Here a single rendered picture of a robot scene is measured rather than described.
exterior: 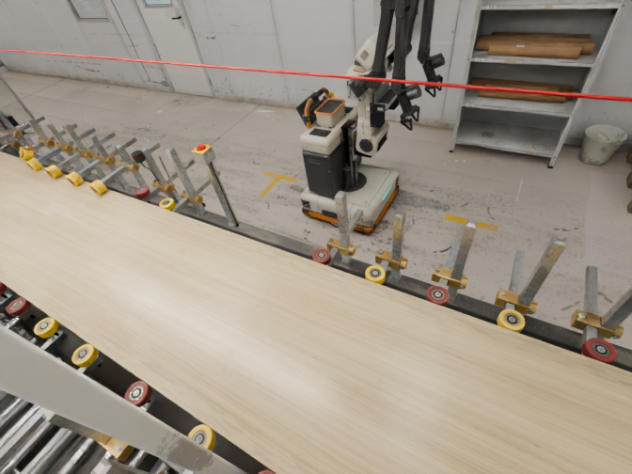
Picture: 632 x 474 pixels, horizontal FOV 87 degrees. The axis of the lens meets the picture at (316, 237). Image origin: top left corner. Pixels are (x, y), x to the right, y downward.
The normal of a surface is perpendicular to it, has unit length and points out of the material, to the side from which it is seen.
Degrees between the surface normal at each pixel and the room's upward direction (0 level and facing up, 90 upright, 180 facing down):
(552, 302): 0
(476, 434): 0
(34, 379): 90
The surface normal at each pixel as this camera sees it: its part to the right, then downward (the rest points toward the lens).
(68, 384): 0.87, 0.27
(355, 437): -0.13, -0.68
